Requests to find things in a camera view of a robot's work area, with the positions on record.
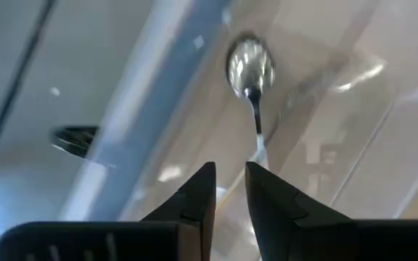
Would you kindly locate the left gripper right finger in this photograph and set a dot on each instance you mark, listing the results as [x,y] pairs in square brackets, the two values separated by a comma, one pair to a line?
[285,224]

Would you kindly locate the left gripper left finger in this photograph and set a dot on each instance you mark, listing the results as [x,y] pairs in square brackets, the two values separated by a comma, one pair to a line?
[187,217]

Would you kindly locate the clear plastic container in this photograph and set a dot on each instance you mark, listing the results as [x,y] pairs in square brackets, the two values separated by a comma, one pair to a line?
[339,145]

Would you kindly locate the black round frame knob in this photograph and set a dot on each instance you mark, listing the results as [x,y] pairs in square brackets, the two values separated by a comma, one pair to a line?
[73,139]

